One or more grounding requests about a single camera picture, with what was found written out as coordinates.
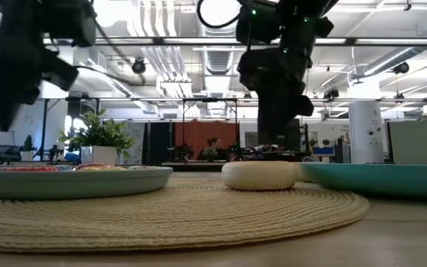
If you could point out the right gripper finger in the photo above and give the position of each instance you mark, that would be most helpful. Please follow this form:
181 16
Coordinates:
276 111

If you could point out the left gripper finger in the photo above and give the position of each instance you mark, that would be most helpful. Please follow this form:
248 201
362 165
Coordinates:
6 96

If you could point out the small red frosted donut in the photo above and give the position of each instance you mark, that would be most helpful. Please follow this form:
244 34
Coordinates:
30 168

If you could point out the small orange donut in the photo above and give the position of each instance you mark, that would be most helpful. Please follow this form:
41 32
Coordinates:
104 168

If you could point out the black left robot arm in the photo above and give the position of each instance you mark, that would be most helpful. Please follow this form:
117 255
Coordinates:
65 22

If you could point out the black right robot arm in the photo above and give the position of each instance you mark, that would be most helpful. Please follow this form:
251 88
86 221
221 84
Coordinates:
298 26

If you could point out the black computer monitor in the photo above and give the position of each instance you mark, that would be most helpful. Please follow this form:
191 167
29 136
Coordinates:
296 137

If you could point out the small cactus in white pot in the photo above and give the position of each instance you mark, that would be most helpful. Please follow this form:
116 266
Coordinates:
27 148

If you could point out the black ceiling spotlight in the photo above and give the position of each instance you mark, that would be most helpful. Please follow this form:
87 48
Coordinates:
138 66
331 93
401 68

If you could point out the large orange frosted donut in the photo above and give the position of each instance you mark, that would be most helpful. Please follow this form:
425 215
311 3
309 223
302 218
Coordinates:
259 176

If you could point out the person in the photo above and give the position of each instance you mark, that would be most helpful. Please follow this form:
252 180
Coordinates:
215 146

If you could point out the white round pillar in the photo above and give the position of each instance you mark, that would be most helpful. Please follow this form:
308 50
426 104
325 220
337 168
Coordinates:
365 130

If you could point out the green plant in white pot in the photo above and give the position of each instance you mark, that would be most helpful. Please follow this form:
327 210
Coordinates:
98 133

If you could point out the grey-blue round plate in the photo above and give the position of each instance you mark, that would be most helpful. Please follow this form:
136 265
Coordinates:
72 183

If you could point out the teal round plate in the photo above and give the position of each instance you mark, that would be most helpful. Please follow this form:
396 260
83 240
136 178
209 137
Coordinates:
384 180

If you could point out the round woven beige placemat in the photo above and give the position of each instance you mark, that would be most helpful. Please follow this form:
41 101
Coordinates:
184 219

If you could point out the grey partition panel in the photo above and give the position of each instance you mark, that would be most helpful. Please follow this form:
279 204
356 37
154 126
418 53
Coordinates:
417 141

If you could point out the silver ventilation duct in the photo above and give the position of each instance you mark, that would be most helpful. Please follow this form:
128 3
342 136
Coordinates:
219 59

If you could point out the orange partition wall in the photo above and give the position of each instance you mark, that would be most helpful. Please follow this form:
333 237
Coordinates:
198 133

